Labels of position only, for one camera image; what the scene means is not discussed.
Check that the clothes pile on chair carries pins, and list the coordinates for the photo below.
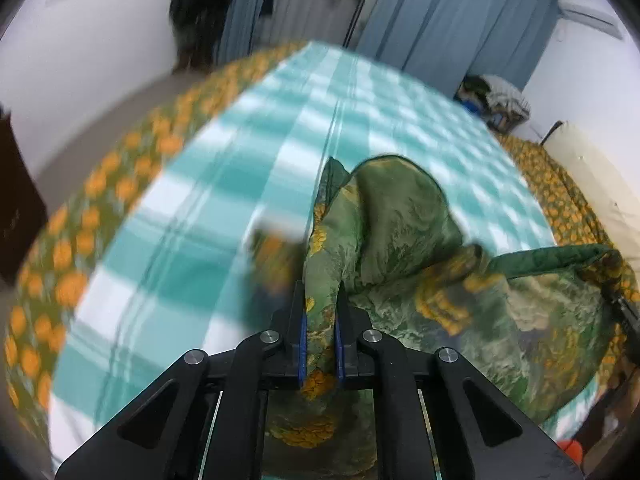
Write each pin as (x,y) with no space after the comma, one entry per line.
(495,101)

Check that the blue curtain left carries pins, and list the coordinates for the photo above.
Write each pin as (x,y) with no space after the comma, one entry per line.
(239,27)

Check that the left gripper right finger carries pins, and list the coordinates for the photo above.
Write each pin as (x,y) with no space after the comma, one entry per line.
(437,416)

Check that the teal white checked bedsheet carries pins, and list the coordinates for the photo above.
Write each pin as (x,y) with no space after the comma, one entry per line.
(249,146)

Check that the orange fleece trousers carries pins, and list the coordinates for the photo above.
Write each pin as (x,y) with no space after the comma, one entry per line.
(573,449)

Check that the green landscape print jacket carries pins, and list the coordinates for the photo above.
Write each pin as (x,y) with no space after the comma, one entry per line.
(536,323)

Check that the dark wooden nightstand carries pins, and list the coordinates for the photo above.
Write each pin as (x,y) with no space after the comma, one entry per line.
(22,211)

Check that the white air conditioner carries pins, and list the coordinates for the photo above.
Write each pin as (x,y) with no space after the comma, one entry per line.
(592,18)

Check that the black garment on rail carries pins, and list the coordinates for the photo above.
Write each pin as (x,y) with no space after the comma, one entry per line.
(266,8)

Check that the blue curtain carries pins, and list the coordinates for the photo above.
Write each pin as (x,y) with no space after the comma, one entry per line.
(239,27)
(440,42)

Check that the orange floral green quilt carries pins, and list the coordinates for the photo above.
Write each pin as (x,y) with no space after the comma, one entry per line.
(62,260)

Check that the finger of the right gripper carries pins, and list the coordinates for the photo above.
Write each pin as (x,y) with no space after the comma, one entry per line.
(627,315)

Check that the blue curtain right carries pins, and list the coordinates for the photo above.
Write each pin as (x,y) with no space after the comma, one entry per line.
(440,42)

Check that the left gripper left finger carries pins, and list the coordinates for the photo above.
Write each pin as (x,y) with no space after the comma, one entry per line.
(204,417)

